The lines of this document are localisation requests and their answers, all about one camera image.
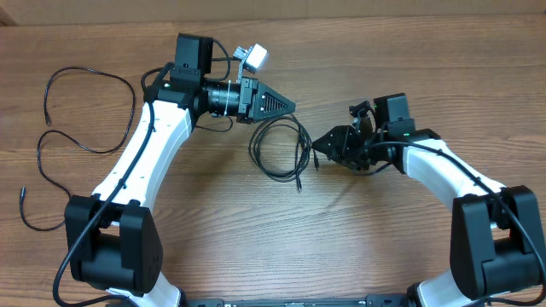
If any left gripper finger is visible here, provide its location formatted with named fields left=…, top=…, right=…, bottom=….
left=254, top=109, right=292, bottom=122
left=254, top=83, right=296, bottom=113

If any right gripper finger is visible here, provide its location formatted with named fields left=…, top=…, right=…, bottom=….
left=312, top=139, right=363, bottom=169
left=312, top=125, right=358, bottom=149

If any black USB cable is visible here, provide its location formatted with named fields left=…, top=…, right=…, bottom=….
left=247, top=113, right=321, bottom=193

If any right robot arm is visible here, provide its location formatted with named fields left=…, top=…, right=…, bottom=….
left=312, top=93, right=545, bottom=306

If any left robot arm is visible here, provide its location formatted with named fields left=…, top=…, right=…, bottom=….
left=59, top=34, right=295, bottom=306

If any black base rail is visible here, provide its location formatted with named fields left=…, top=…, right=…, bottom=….
left=182, top=293, right=417, bottom=307

